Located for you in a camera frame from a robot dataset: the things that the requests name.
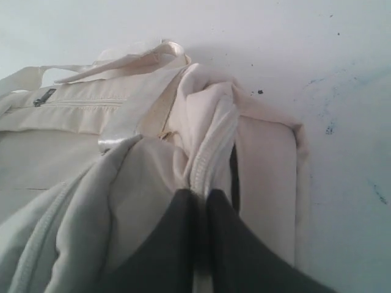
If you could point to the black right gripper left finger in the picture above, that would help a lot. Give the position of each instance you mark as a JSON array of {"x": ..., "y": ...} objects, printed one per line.
[{"x": 165, "y": 260}]

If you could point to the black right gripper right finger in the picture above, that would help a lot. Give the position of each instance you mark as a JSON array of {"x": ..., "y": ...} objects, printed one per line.
[{"x": 241, "y": 262}]

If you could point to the cream fabric duffel bag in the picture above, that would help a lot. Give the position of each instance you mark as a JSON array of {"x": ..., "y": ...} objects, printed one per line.
[{"x": 90, "y": 164}]

